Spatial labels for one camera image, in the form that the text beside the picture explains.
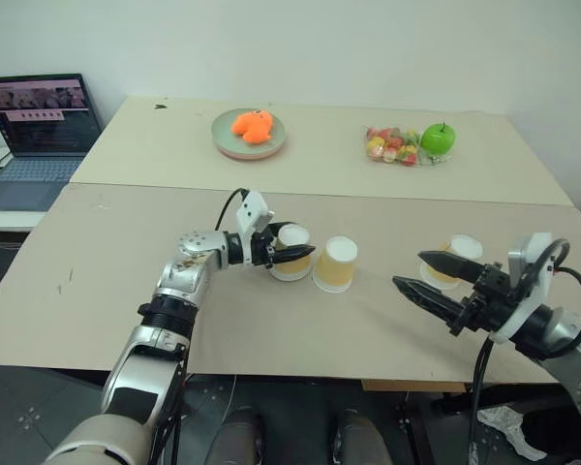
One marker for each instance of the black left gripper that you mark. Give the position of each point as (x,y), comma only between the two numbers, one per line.
(261,251)

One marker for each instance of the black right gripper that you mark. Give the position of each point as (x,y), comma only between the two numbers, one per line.
(486,300)

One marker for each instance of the yellow paper cup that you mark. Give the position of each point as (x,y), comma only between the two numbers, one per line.
(293,269)
(336,265)
(457,247)

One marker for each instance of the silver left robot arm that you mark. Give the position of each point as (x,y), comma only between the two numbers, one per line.
(174,277)

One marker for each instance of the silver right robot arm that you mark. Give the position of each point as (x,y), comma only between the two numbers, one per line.
(564,334)

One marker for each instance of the orange plush toy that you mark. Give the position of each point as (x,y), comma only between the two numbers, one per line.
(252,127)

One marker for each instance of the green and pink plate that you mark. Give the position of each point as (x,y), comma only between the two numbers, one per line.
(223,133)

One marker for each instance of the green apple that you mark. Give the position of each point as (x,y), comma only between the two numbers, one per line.
(438,139)

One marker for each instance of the clear tray of candies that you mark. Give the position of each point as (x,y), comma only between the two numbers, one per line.
(392,145)

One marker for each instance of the crumpled white plastic bag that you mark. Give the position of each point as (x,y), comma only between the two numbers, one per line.
(510,426)

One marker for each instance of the dark rounded foot shape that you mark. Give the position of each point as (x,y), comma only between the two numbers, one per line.
(235,436)
(360,438)

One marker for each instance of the grey open laptop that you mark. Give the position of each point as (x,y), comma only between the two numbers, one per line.
(34,126)

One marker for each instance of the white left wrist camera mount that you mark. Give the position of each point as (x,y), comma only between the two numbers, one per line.
(252,213)

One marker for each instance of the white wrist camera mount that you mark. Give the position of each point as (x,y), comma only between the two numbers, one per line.
(252,213)
(530,290)

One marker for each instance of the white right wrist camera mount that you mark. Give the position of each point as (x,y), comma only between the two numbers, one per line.
(530,290)

